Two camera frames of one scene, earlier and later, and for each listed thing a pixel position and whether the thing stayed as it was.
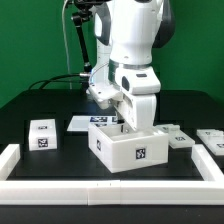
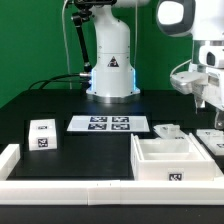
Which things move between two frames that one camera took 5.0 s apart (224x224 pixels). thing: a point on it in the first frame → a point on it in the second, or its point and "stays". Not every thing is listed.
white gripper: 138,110 → 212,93
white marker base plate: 82,122 stays
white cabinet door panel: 176,137 stays
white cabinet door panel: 213,138 stays
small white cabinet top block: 42,134 stays
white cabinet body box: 121,149 → 170,159
